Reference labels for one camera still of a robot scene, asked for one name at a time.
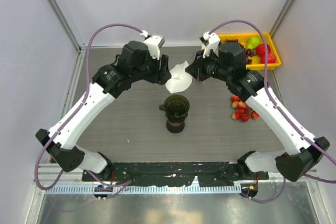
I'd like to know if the white slotted cable duct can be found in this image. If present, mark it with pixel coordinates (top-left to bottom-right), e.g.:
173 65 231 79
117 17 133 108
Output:
46 182 242 195

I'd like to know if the green pear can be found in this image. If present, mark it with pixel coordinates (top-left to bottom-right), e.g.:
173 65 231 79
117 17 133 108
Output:
246 36 263 50

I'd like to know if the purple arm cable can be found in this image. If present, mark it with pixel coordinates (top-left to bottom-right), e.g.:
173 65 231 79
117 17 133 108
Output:
34 23 148 191
208 19 336 204

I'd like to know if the white paper coffee filter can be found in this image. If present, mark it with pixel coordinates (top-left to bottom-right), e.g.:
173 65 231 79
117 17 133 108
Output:
165 61 193 94

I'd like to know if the red pink apple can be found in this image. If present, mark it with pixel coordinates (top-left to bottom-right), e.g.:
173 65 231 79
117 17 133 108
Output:
260 53 276 64

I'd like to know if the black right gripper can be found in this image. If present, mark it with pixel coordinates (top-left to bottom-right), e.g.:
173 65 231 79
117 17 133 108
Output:
185 48 232 82

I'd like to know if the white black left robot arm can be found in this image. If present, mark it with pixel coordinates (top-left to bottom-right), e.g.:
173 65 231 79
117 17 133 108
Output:
36 36 171 181

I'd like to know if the red black coffee server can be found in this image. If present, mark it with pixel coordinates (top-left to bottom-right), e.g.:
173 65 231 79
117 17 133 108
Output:
166 116 186 134

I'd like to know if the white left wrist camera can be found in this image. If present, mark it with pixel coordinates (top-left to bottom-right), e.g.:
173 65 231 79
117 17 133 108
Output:
140 30 165 60

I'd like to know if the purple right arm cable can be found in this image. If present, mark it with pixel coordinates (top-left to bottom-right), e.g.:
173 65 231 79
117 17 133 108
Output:
208 19 336 204

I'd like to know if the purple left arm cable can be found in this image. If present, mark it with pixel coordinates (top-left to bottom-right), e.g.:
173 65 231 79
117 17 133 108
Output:
34 23 148 191

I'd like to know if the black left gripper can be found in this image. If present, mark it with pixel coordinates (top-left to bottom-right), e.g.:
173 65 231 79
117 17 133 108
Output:
131 50 172 84

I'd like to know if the red yellow lychee bunch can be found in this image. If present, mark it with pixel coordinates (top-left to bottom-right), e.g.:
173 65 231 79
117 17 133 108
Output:
230 95 259 122

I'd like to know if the dark green glass dripper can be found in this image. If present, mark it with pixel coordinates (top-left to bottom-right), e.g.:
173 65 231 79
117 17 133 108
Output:
159 94 190 124

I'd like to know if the dark red grape bunch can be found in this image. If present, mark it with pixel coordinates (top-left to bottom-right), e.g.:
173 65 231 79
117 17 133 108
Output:
225 39 256 65

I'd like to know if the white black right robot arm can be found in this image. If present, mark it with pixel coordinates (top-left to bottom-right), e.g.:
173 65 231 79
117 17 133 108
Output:
185 43 330 182

